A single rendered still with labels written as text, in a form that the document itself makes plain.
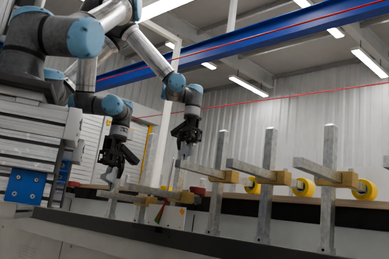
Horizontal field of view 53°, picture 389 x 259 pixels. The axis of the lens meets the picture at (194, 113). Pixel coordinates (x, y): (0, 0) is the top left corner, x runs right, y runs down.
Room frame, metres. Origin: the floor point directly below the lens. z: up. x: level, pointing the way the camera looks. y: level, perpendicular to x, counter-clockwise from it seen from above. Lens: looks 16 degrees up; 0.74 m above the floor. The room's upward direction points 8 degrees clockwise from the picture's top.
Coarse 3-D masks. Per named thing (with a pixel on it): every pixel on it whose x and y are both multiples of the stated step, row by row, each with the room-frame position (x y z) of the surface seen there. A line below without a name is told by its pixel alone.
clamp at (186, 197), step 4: (176, 192) 1.83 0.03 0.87; (180, 192) 1.82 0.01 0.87; (184, 192) 1.80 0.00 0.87; (188, 192) 1.79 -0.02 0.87; (184, 196) 1.79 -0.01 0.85; (188, 196) 1.80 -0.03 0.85; (192, 196) 1.81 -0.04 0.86; (168, 200) 1.87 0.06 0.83; (172, 200) 1.85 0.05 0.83; (176, 200) 1.83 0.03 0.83; (180, 200) 1.81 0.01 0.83; (184, 200) 1.79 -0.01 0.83; (188, 200) 1.80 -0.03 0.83; (192, 200) 1.82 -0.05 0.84
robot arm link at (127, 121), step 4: (124, 100) 1.52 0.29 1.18; (128, 104) 1.52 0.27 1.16; (132, 104) 1.54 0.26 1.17; (128, 108) 1.51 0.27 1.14; (132, 108) 1.54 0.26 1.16; (128, 112) 1.50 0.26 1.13; (132, 112) 1.56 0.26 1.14; (128, 116) 1.52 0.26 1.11; (112, 120) 1.53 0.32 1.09; (116, 120) 1.52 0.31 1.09; (120, 120) 1.51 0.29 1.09; (124, 120) 1.52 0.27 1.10; (128, 120) 1.53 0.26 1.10; (112, 124) 1.53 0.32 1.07; (116, 124) 1.52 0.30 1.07; (120, 124) 1.51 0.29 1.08; (124, 124) 1.52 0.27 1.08; (128, 124) 1.53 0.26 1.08
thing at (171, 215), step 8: (152, 208) 1.94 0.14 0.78; (160, 208) 1.90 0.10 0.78; (168, 208) 1.86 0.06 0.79; (176, 208) 1.82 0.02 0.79; (184, 208) 1.79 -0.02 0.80; (152, 216) 1.94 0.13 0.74; (168, 216) 1.85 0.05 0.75; (176, 216) 1.82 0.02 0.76; (184, 216) 1.78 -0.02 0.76; (152, 224) 1.93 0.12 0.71; (160, 224) 1.89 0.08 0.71; (168, 224) 1.85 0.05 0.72; (176, 224) 1.81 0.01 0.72
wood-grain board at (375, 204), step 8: (80, 184) 2.83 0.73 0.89; (88, 184) 2.76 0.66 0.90; (96, 184) 2.69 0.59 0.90; (208, 192) 1.95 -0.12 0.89; (224, 192) 1.87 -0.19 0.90; (248, 200) 1.81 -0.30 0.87; (256, 200) 1.74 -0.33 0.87; (272, 200) 1.68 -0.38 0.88; (280, 200) 1.65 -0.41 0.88; (288, 200) 1.62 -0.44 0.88; (296, 200) 1.60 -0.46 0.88; (304, 200) 1.57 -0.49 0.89; (312, 200) 1.55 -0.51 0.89; (320, 200) 1.52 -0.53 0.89; (336, 200) 1.48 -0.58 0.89; (344, 200) 1.45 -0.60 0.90; (352, 200) 1.43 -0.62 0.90; (360, 200) 1.41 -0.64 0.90; (360, 208) 1.44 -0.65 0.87; (368, 208) 1.40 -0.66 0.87; (376, 208) 1.37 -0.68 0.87; (384, 208) 1.35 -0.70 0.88
